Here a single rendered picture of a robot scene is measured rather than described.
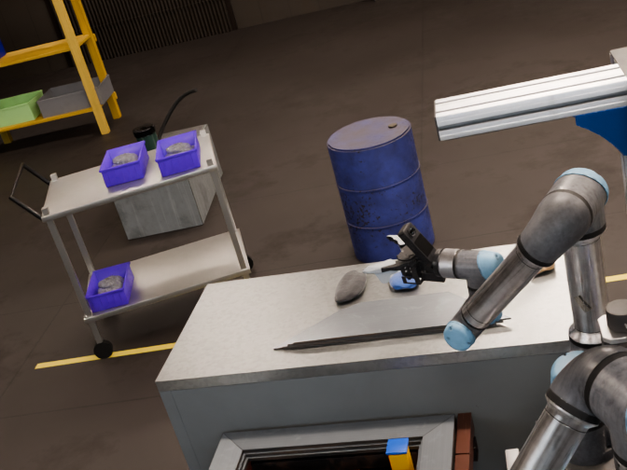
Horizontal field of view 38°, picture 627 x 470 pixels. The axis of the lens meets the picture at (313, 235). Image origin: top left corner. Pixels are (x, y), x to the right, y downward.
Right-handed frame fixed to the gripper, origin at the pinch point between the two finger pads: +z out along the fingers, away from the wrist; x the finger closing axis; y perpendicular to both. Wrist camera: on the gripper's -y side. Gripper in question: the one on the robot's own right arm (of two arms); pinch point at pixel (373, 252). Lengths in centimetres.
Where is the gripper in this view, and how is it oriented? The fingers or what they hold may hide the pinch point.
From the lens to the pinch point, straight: 240.5
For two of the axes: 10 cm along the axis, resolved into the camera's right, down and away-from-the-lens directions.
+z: -8.2, -0.5, 5.7
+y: 3.1, 8.0, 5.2
